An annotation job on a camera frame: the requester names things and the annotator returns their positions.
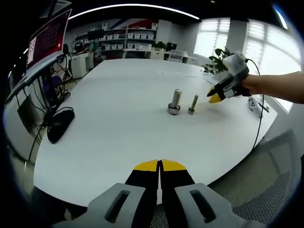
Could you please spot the white game controller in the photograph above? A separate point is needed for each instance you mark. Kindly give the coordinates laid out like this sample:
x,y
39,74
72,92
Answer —
x,y
253,104

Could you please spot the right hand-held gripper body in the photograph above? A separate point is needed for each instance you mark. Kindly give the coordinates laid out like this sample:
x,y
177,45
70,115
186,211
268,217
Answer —
x,y
236,69

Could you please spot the small green plant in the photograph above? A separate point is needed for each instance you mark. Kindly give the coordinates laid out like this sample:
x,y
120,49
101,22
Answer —
x,y
162,46

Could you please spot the black computer mouse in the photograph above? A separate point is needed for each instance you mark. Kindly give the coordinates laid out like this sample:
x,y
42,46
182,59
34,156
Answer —
x,y
60,126

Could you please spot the green potted plant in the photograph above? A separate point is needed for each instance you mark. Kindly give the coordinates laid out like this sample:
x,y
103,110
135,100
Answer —
x,y
219,53

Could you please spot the dark background monitor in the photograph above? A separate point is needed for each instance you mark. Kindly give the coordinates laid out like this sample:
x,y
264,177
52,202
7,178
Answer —
x,y
96,35

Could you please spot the person's right hand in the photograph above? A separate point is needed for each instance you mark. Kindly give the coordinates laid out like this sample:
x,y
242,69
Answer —
x,y
251,83

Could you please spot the white low cabinet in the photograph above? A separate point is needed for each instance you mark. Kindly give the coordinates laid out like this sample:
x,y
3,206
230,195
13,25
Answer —
x,y
142,54

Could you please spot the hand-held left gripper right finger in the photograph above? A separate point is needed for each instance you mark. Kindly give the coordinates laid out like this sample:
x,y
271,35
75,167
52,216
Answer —
x,y
202,204

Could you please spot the monitor with red screen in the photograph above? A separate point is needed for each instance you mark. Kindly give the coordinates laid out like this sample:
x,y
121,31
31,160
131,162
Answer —
x,y
47,40

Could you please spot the thin threaded steel stud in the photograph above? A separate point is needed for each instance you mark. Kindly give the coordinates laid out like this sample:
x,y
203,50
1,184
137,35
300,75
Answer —
x,y
195,101

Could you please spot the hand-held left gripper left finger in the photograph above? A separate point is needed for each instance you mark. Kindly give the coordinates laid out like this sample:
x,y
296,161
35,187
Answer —
x,y
121,204

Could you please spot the window with white blinds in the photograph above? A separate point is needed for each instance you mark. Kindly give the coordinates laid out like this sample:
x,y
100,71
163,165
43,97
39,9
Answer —
x,y
273,42

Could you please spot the large dark steel washer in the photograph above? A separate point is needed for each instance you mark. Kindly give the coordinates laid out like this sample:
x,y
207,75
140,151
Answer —
x,y
169,106
169,109

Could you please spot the thick threaded steel stud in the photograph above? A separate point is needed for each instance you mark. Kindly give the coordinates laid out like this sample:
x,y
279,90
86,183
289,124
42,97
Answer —
x,y
177,96

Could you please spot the black slim device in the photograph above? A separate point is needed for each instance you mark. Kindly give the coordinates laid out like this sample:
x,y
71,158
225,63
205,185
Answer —
x,y
263,107

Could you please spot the shelf of white storage bins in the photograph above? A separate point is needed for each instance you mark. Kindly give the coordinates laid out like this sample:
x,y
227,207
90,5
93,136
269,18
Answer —
x,y
133,36

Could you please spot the grey mesh chair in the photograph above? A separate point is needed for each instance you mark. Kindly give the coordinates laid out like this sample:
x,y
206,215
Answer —
x,y
256,190

